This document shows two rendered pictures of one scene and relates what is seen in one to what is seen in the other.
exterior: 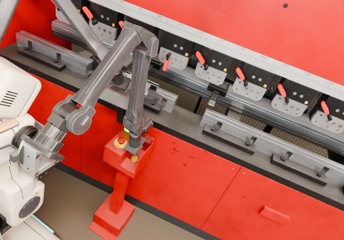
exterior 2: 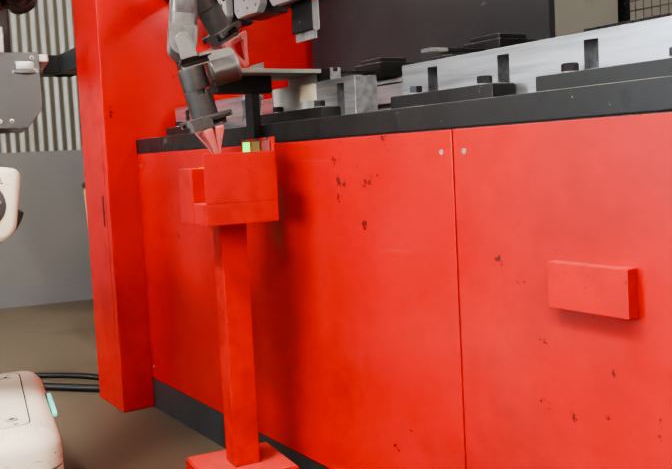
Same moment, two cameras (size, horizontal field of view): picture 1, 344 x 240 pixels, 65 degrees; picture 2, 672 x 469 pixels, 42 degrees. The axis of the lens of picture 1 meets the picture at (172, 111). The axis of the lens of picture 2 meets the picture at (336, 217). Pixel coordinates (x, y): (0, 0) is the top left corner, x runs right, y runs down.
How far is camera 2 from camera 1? 183 cm
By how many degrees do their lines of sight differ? 57
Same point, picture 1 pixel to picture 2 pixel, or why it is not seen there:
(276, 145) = (552, 42)
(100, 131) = not seen: hidden behind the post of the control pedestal
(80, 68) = (236, 117)
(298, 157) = (618, 43)
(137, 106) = not seen: outside the picture
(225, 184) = (448, 235)
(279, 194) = (564, 173)
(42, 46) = not seen: hidden behind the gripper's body
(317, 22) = not seen: outside the picture
